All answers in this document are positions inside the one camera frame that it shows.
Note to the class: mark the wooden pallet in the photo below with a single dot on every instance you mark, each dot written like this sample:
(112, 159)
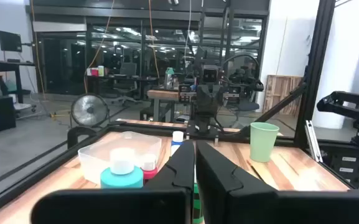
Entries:
(280, 90)

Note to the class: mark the red and white box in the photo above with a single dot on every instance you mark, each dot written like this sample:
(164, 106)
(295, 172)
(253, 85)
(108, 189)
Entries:
(94, 72)

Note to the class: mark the dark blue office chair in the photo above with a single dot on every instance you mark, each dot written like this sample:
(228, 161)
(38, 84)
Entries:
(247, 106)

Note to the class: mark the black standing desk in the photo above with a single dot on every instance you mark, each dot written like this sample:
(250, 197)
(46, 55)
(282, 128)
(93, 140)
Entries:
(11, 64)

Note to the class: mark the green and white container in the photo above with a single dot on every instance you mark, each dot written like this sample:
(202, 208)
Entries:
(100, 71)

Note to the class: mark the white roller blind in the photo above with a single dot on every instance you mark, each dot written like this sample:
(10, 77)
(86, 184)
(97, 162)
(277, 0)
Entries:
(58, 26)

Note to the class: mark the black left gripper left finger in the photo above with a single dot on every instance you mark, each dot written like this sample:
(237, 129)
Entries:
(179, 174)

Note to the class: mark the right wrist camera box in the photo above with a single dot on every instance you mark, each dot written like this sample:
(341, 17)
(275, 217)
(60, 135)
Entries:
(210, 74)

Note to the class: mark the small black monitor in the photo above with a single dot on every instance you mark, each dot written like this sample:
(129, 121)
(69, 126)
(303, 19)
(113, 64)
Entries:
(9, 41)

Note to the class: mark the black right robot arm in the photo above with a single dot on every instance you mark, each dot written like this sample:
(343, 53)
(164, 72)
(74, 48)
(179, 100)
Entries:
(202, 124)

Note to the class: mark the round metal floor fan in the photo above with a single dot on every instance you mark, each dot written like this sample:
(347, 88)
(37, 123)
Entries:
(89, 110)

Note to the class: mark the light green plastic cup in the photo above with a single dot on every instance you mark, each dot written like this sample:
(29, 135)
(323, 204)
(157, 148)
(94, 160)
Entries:
(263, 143)

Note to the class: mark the grey office chair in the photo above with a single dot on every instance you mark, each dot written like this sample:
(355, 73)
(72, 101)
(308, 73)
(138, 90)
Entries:
(127, 70)

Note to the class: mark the black aluminium table frame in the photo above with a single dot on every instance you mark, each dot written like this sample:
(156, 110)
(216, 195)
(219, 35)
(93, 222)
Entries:
(316, 62)

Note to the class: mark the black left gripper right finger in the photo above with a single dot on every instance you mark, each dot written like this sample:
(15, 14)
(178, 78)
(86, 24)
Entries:
(216, 180)

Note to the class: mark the small red paint bottle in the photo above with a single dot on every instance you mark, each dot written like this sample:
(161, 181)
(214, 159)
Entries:
(149, 172)

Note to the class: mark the long dark desk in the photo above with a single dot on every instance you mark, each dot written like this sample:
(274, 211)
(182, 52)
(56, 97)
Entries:
(120, 77)

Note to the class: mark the teal-capped water bottle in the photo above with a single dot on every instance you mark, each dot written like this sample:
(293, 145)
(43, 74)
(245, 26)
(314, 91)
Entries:
(169, 77)

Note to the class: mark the green black-banded paint bottle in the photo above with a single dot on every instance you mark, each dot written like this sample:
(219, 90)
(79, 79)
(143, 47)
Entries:
(198, 208)

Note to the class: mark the tall blue labelled paint bottle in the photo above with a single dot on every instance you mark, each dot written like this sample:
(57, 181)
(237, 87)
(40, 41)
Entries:
(177, 137)

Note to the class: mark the tall teal paint bottle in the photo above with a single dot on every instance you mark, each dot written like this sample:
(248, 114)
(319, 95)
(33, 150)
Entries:
(121, 179)

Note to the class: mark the wooden workbench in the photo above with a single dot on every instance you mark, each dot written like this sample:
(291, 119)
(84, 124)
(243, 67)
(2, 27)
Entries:
(162, 94)

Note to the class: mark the black robot stand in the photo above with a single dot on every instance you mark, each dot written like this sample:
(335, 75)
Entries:
(347, 165)

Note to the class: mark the silver aluminium bar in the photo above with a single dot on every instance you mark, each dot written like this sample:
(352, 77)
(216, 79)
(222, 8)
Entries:
(313, 140)

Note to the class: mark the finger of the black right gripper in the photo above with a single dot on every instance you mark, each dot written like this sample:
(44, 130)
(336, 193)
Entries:
(204, 99)
(216, 99)

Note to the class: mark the clear plastic bin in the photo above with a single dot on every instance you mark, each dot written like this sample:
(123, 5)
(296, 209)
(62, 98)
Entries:
(98, 155)

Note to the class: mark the orange-bristled black paintbrush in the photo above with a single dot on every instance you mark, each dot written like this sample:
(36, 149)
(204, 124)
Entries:
(255, 170)

